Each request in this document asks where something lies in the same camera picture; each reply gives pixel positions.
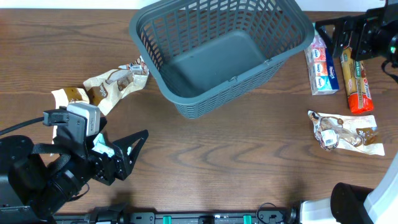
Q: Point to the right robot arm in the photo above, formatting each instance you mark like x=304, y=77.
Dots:
x=352, y=203

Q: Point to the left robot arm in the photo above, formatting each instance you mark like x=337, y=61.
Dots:
x=38, y=179

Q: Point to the San Remo spaghetti packet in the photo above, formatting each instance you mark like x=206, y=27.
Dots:
x=356, y=83

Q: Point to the cream snack pouch far left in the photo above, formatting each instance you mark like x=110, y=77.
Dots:
x=65, y=96

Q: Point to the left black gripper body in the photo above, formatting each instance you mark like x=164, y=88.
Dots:
x=100, y=169

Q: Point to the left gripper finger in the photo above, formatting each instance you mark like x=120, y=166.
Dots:
x=128, y=148
x=102, y=123

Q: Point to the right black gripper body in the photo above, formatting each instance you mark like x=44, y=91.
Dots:
x=347, y=38

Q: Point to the cream snack pouch right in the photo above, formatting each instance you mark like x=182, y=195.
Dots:
x=353, y=133

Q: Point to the cream snack pouch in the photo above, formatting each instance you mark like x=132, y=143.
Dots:
x=107, y=89
x=65, y=96
x=353, y=133

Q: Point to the grey plastic slotted basket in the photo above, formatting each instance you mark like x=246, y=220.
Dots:
x=206, y=53

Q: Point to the teal flushable wipes packet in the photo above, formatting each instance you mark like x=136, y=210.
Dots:
x=101, y=147

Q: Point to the cream snack pouch upper left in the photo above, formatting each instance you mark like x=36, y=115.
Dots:
x=107, y=89

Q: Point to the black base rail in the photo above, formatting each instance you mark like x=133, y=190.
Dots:
x=266, y=213

